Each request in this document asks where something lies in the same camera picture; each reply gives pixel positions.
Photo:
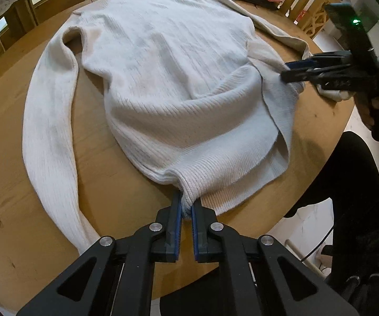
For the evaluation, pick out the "wooden chair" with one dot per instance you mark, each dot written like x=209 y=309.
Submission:
x=303 y=3

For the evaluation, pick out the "white knitted sweater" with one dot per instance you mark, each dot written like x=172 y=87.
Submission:
x=163 y=72

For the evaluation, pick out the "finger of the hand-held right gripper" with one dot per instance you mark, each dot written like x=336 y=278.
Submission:
x=296 y=75
x=303 y=63

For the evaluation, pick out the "wooden bench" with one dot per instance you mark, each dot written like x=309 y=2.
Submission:
x=21 y=16

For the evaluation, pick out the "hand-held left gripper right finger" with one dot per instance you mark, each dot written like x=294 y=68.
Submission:
x=196 y=228

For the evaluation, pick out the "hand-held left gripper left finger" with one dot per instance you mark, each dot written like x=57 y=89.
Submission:
x=176 y=225

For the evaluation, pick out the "person's right hand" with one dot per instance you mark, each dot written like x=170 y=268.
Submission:
x=372 y=105

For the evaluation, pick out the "person's legs in black pants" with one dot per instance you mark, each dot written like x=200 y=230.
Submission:
x=350 y=184

